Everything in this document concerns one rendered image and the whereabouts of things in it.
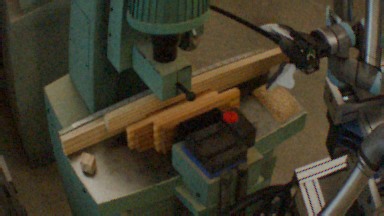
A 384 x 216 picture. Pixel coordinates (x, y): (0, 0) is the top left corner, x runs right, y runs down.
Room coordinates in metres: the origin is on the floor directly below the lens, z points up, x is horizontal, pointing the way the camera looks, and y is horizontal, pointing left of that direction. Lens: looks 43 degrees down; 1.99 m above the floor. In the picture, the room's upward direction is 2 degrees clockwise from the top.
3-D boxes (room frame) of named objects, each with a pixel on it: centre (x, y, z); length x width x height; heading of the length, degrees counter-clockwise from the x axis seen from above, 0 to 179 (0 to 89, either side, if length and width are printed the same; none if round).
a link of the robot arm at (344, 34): (1.24, -0.39, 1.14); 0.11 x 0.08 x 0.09; 124
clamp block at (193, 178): (1.00, -0.06, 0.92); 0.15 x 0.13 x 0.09; 124
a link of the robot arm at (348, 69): (1.23, -0.41, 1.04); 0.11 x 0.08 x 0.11; 69
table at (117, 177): (1.07, -0.01, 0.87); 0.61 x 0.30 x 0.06; 124
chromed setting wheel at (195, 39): (1.33, 0.03, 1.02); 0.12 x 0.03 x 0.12; 34
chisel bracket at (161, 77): (1.17, 0.07, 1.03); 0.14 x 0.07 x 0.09; 34
